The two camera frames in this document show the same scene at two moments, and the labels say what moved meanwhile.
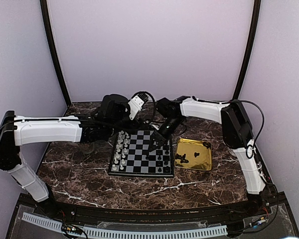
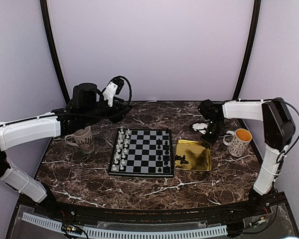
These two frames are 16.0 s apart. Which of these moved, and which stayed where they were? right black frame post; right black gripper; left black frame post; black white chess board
Moved: right black gripper
Stayed: black white chess board; right black frame post; left black frame post
